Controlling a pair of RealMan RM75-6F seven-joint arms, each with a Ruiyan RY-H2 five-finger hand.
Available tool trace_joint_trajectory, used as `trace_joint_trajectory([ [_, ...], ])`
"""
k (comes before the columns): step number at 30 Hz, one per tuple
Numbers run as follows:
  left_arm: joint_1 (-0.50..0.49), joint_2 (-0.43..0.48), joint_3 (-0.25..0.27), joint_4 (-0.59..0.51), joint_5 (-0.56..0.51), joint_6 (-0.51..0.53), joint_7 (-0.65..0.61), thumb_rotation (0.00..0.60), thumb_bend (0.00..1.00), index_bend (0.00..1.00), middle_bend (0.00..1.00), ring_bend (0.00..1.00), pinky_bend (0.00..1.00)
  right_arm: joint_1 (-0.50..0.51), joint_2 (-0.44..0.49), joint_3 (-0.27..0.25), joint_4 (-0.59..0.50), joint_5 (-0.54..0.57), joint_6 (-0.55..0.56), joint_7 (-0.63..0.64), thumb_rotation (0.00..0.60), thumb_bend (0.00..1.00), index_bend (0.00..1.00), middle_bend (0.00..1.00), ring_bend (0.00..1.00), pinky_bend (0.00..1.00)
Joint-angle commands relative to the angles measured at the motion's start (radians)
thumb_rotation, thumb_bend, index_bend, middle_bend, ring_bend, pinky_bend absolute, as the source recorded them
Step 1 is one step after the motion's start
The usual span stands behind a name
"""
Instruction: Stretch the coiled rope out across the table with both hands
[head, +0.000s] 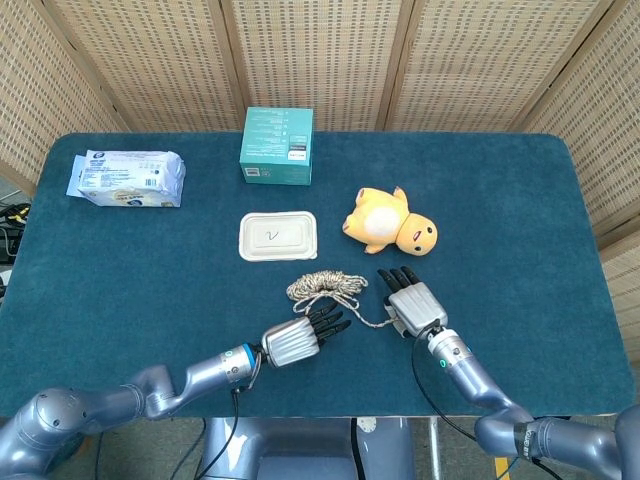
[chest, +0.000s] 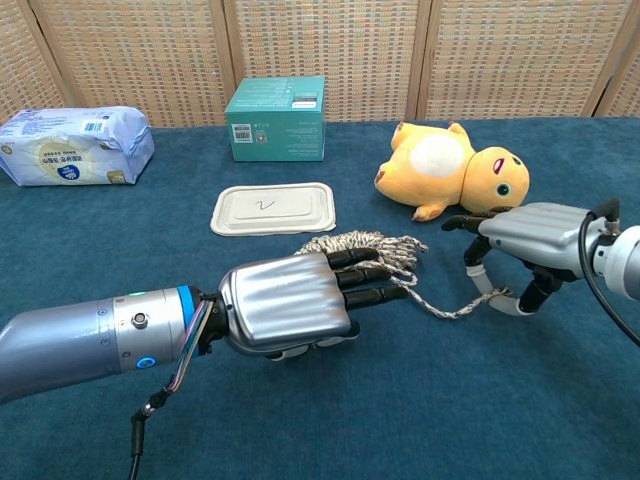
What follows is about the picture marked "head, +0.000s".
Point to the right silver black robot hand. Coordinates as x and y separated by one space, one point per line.
417 310

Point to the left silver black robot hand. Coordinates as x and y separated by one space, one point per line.
292 342

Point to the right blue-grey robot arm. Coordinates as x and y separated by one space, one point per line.
525 430

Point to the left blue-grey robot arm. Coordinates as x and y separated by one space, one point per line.
125 400

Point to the yellow plush duck toy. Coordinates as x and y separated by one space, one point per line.
385 222

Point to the beige pulp tray lid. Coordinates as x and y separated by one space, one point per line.
277 236

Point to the blue-grey robot torso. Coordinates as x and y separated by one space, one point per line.
300 450

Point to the grey metal table leg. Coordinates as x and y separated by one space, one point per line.
436 450

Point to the dark teal felt table cover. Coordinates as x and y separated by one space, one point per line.
150 300

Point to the teal cardboard box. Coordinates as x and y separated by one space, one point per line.
277 150

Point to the white blue tissue pack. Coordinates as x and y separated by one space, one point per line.
125 175

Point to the woven folding screen panel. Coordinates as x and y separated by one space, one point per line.
320 50
150 60
475 65
605 165
40 100

